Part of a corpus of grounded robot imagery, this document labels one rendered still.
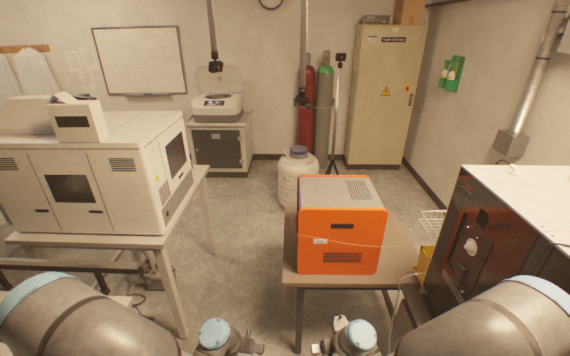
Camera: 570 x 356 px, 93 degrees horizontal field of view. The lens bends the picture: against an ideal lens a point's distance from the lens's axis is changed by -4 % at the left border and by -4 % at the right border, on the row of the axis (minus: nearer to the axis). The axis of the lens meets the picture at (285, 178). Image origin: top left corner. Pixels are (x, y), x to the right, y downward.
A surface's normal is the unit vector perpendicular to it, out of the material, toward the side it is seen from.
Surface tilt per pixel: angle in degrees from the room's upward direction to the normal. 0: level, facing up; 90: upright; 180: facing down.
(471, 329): 28
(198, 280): 0
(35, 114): 41
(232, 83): 105
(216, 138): 90
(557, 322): 35
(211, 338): 19
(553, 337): 45
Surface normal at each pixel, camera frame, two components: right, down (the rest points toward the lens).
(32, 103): -0.01, -0.37
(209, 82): -0.02, 0.68
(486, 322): -0.31, -0.82
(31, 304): -0.13, -0.71
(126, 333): 0.61, -0.69
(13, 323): -0.30, -0.32
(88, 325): 0.36, -0.73
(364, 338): 0.13, -0.69
